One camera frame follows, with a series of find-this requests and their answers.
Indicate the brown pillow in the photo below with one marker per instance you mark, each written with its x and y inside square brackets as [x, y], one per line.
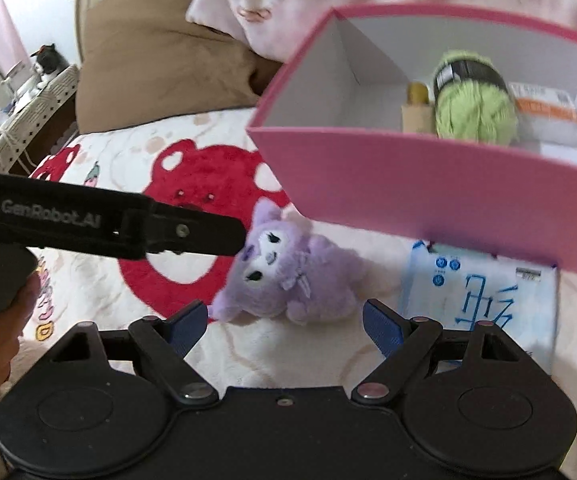
[168, 75]

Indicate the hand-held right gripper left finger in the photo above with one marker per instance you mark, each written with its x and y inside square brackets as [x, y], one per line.
[188, 325]

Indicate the beige headboard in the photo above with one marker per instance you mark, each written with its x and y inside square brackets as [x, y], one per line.
[84, 10]

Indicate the white perforated basket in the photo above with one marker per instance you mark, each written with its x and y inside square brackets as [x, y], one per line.
[33, 110]

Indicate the grey white cat plush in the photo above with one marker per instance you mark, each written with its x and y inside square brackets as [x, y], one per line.
[51, 62]

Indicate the purple plush toy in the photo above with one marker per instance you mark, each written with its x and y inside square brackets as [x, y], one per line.
[288, 270]

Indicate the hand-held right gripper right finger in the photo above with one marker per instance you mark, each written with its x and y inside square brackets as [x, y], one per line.
[381, 327]

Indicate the gold-capped foundation bottle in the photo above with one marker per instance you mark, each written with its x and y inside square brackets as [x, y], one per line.
[416, 115]

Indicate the green yarn ball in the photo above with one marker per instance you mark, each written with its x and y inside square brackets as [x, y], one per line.
[468, 110]

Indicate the pink cardboard box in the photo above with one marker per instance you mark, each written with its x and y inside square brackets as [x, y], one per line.
[418, 185]

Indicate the clear floss pick box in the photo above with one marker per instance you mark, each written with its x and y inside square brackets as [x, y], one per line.
[548, 115]

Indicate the red bear printed blanket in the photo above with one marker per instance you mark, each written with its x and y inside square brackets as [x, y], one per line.
[193, 170]

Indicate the blue wet wipes pack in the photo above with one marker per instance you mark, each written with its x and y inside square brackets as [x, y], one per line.
[483, 305]

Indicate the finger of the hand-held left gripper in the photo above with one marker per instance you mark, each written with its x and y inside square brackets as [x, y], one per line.
[198, 235]

